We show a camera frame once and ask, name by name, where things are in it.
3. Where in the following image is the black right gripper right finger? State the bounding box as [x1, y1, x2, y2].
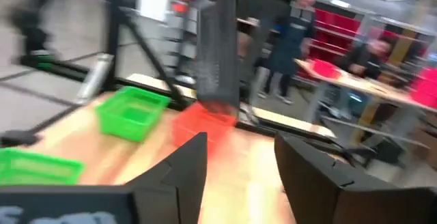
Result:
[274, 131, 437, 224]

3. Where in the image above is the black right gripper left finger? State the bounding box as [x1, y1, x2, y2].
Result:
[0, 132, 208, 224]

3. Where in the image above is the orange plastic basket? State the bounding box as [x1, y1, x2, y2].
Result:
[171, 101, 238, 156]

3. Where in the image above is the green plastic basket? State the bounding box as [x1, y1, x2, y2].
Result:
[0, 148, 86, 186]
[95, 85, 171, 143]

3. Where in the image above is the black plastic basket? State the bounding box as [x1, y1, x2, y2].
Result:
[195, 0, 242, 111]

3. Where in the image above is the wooden table with metal legs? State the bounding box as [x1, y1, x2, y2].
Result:
[295, 58, 437, 150]

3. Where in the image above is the red bin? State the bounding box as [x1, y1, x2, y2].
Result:
[312, 59, 342, 81]

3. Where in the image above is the grey metal tube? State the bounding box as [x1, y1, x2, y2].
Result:
[76, 53, 114, 105]

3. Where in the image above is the seated person at table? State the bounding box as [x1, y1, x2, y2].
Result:
[337, 38, 393, 81]

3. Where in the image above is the standing person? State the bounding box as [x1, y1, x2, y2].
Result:
[255, 0, 317, 105]

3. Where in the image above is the red storage rack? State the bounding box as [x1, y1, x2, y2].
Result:
[309, 8, 363, 64]

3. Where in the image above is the black aluminium table frame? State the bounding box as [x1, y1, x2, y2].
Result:
[20, 0, 342, 139]

